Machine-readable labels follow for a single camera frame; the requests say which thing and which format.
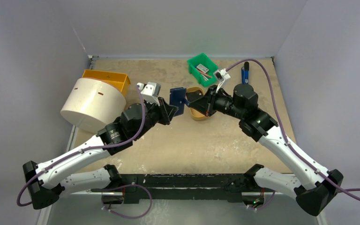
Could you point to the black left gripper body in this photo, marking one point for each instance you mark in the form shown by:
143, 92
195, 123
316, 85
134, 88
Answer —
154, 115

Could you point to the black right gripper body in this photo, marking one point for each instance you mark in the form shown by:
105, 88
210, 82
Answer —
209, 101

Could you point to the blue leather card holder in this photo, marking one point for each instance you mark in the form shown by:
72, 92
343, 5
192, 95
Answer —
178, 99

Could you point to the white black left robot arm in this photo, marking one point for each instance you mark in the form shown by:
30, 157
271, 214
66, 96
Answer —
45, 182

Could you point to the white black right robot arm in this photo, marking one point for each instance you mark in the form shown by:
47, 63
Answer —
311, 184

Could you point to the tan oval plastic tray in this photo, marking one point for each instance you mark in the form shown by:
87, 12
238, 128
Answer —
195, 115

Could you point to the items inside green bin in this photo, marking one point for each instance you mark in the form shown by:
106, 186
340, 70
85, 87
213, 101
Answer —
203, 71

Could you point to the green plastic bin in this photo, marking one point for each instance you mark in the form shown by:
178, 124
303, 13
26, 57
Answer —
207, 62

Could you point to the blue stapler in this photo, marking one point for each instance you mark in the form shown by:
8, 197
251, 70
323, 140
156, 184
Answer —
245, 73

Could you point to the yellow wooden box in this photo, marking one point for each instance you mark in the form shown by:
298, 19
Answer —
120, 81

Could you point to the white cylindrical container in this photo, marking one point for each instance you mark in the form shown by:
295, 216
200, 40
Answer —
93, 104

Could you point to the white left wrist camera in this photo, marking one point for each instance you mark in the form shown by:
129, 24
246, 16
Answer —
150, 91

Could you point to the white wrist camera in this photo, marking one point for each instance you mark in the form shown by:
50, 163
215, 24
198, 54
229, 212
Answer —
222, 77
150, 91

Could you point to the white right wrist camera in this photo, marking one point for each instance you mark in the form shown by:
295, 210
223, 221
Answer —
222, 77

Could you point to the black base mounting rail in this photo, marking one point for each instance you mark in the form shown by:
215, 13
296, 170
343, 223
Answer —
230, 187

